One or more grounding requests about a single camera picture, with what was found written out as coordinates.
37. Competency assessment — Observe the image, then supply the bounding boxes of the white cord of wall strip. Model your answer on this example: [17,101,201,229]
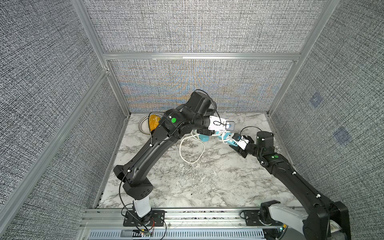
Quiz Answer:
[178,130,229,165]

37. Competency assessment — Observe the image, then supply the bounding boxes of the teal power strip with sockets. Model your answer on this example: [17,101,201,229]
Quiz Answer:
[199,134,210,143]

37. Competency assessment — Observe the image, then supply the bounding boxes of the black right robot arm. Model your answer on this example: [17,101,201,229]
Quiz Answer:
[231,131,352,240]

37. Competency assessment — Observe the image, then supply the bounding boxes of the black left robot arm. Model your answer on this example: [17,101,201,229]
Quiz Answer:
[114,90,217,222]

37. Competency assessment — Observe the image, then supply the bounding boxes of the orange bread in bowl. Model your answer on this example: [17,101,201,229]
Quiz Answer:
[149,115,162,132]

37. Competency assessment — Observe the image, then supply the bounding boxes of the white patterned bowl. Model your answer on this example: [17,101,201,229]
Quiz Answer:
[138,115,152,135]

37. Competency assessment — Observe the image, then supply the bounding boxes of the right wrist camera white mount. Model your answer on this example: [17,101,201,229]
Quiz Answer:
[232,133,254,150]

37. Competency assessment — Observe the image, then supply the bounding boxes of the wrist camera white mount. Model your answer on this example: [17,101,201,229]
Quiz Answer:
[232,133,254,150]
[208,116,235,132]

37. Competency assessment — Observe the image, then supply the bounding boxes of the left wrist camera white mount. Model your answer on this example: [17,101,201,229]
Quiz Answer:
[208,116,235,132]

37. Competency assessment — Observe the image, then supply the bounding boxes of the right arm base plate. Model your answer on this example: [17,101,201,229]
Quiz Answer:
[239,210,283,227]

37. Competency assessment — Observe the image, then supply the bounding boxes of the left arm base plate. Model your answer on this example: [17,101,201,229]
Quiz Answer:
[123,210,166,228]

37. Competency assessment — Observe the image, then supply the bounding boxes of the aluminium front rail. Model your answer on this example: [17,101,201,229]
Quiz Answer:
[79,207,289,230]

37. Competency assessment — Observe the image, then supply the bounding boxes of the white slotted cable duct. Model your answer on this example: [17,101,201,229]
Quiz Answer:
[87,229,266,240]

